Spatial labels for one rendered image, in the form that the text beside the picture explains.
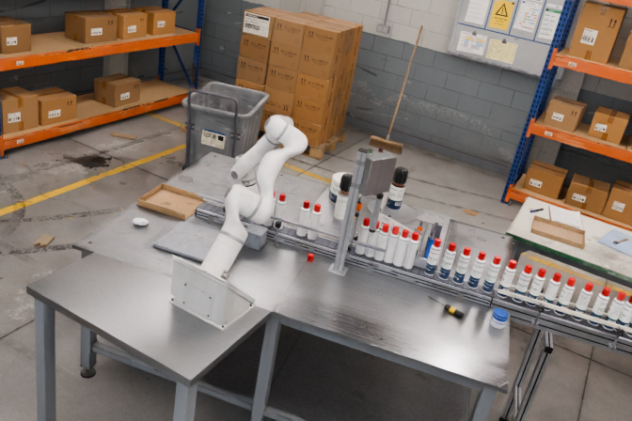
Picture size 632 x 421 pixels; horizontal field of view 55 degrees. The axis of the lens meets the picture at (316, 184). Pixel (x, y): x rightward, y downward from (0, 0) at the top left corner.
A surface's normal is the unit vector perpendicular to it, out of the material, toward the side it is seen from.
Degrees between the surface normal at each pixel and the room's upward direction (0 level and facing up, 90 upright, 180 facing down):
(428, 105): 90
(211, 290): 90
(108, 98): 91
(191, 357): 0
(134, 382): 0
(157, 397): 0
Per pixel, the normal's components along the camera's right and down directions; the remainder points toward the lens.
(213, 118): -0.18, 0.43
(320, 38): -0.37, 0.33
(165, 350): 0.16, -0.90
